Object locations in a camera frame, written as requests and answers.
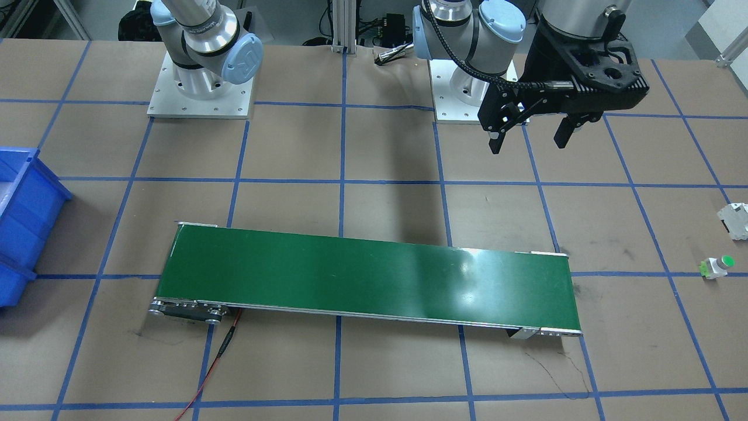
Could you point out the aluminium frame post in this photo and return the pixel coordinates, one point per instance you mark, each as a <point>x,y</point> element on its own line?
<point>344,27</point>

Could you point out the white red circuit breaker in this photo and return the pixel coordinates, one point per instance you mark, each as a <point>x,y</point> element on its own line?
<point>734,218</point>

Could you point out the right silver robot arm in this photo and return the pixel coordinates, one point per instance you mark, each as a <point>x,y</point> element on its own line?
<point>208,46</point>

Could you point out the blue plastic bin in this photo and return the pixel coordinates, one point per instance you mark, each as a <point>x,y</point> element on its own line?
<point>31,199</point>

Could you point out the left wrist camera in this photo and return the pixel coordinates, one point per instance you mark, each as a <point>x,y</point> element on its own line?
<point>606,74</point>

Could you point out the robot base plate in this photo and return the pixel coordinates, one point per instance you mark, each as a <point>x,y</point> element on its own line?
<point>456,96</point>
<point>199,93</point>

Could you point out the green conveyor belt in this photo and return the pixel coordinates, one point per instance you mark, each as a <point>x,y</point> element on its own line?
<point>210,269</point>

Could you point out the green push button switch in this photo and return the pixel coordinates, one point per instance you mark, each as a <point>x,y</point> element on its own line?
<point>715,268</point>

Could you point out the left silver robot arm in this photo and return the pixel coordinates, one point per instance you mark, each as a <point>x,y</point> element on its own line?
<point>482,40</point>

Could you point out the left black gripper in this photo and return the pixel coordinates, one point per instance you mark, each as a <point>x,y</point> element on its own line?
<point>544,60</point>

